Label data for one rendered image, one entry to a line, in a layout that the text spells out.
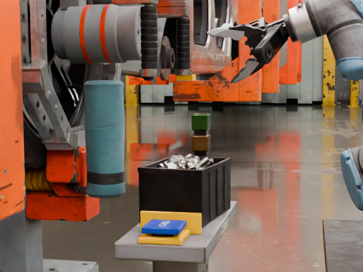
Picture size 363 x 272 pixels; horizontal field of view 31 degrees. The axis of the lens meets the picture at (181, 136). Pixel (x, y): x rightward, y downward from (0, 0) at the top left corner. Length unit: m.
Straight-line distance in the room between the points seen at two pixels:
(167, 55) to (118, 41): 3.18
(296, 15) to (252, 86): 3.51
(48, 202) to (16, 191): 0.51
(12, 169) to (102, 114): 0.38
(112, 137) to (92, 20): 0.29
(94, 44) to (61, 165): 0.29
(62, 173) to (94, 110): 0.20
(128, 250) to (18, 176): 0.24
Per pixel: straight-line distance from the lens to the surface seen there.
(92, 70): 1.93
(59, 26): 1.61
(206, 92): 5.19
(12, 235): 1.72
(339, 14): 1.62
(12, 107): 1.14
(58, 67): 1.75
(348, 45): 1.59
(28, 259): 1.74
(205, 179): 1.33
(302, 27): 1.63
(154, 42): 1.41
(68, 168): 1.58
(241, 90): 5.15
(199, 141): 1.56
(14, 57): 1.15
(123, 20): 1.56
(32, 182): 1.69
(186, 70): 1.73
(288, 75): 11.25
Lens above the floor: 0.76
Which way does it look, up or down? 6 degrees down
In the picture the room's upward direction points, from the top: straight up
